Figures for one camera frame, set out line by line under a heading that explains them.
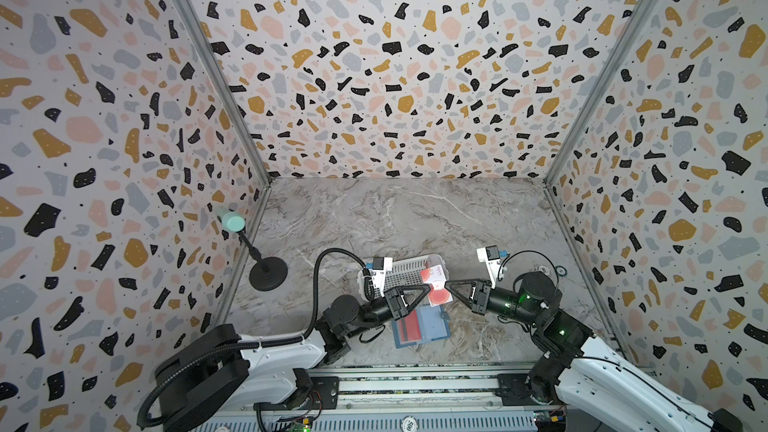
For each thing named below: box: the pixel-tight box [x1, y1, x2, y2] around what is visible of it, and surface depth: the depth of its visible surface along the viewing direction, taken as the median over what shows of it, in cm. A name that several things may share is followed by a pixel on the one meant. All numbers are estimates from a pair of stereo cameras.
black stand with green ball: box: [222, 211, 289, 292], surface depth 94 cm
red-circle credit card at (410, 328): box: [398, 309, 422, 343], surface depth 85 cm
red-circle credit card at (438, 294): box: [420, 264, 453, 307], surface depth 70 cm
